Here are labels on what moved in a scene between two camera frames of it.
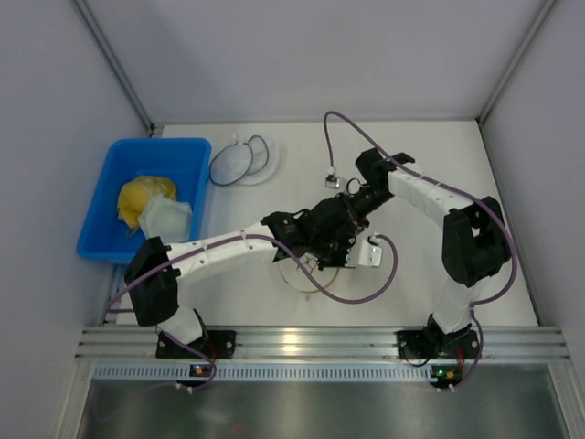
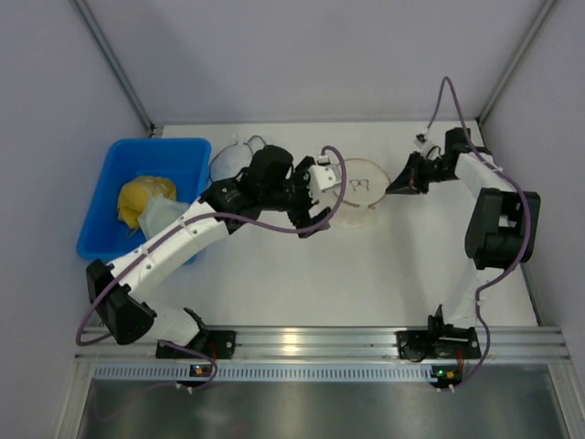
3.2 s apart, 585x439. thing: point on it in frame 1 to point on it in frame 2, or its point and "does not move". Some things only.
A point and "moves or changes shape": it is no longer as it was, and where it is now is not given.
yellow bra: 134,194 does not move
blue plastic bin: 184,161 does not move
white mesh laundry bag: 298,279 moves or changes shape
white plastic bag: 166,219 does not move
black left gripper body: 335,255 to 301,193
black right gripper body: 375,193 to 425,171
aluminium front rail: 325,343 does not move
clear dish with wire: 251,161 does not move
